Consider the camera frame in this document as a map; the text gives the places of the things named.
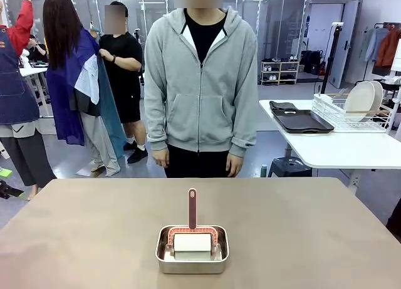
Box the person in black t-shirt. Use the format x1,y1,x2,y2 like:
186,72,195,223
99,1,148,164

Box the black tripod stand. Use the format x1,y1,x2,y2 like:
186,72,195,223
134,28,145,83

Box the dark folded cloth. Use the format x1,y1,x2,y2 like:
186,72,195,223
269,100,298,112

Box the person's right forearm grey sleeve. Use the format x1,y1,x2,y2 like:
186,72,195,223
144,103,170,152

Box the black backpack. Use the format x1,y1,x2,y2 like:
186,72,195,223
301,50,323,74

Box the mannequin with denim apron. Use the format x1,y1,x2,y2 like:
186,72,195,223
0,0,57,202

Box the light blue hanging shirt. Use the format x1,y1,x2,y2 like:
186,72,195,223
360,27,389,63

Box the person's left hand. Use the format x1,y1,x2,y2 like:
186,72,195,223
226,154,244,178

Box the dark bulky object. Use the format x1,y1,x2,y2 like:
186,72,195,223
386,204,401,238

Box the rectangular stainless steel container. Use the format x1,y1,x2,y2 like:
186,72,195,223
155,224,230,275

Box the person in blue cape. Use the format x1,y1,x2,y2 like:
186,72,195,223
43,0,126,177

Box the person's right hand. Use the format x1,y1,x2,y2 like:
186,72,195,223
152,149,170,167

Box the cream plate in rack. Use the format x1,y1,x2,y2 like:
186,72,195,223
369,81,385,111
344,81,376,123

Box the white background desk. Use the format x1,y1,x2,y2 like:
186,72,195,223
18,61,53,119

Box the grey door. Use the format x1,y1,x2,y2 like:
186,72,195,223
328,0,360,89

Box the pink-handled lint roller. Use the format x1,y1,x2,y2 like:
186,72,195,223
168,187,219,261

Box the person in grey hoodie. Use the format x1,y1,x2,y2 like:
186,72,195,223
143,0,259,179

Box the white wire dish rack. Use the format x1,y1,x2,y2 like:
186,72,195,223
312,93,392,133

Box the orange hanging jacket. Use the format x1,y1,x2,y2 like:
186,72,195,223
375,28,401,67

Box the white side table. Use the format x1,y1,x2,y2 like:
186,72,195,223
258,99,401,194

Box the seated person in black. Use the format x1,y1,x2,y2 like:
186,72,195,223
26,34,48,63

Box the white shoe rack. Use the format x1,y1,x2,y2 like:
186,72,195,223
260,59,298,85

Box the black flat tray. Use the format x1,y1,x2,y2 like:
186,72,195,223
272,109,335,135

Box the dark grey plastic stool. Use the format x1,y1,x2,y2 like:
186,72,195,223
268,157,313,178

